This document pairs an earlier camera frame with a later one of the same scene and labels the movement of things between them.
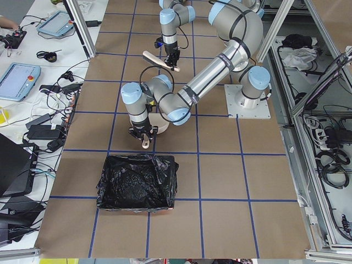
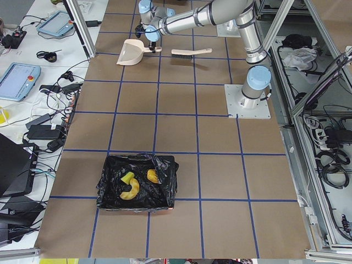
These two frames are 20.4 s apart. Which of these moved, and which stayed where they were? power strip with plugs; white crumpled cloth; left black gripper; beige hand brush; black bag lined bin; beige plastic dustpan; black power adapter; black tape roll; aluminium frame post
Moved: left black gripper; beige plastic dustpan; beige hand brush
Stayed: black bag lined bin; aluminium frame post; power strip with plugs; black power adapter; white crumpled cloth; black tape roll
